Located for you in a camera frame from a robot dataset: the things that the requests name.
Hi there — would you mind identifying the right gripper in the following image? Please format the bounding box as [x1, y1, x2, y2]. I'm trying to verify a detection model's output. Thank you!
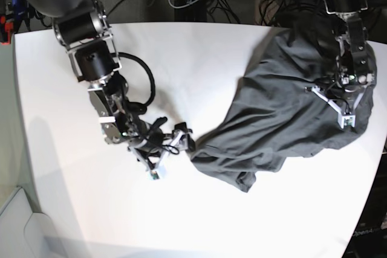
[102, 118, 195, 161]

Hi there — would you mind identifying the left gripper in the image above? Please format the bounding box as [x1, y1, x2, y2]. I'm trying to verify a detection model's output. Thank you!
[332, 64, 377, 95]

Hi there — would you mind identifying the dark grey t-shirt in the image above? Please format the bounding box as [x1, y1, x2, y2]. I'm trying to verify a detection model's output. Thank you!
[190, 16, 374, 192]

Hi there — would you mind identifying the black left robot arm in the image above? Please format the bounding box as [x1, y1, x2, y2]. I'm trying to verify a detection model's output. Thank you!
[324, 0, 375, 92]

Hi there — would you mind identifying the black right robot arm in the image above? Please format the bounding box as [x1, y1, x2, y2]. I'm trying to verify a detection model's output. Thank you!
[27, 0, 195, 163]

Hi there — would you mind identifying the red clamp tool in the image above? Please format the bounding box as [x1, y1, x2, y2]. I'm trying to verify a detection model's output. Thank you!
[1, 15, 14, 45]

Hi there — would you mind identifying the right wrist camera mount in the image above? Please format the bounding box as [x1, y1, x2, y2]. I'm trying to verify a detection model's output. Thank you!
[127, 117, 196, 180]

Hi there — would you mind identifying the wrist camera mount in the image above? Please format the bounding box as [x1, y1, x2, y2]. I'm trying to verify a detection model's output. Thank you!
[127, 117, 196, 180]
[304, 86, 366, 129]

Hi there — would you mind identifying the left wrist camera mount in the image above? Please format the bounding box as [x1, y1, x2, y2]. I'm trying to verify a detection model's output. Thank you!
[304, 86, 366, 129]

